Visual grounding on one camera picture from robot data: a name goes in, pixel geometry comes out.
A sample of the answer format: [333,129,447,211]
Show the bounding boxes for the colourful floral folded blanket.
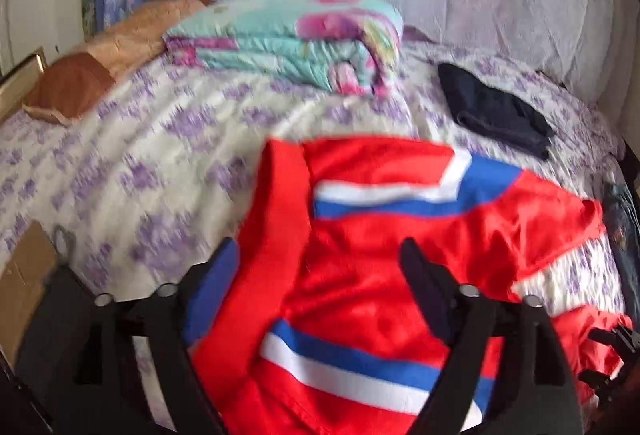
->
[163,0,404,97]

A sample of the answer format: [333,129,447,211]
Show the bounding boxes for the blue denim jeans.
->
[602,182,639,325]

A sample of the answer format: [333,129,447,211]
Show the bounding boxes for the gold picture frame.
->
[0,47,47,124]

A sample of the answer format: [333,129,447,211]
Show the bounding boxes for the brown cardboard box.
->
[0,221,58,368]

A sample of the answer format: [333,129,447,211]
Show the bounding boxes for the red track pants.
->
[192,137,630,434]

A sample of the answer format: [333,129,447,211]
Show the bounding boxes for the purple floral bedsheet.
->
[0,26,632,435]

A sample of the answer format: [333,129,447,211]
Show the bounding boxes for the black folded shorts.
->
[437,63,555,161]

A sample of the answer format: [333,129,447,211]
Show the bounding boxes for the orange brown pillow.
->
[23,0,213,127]

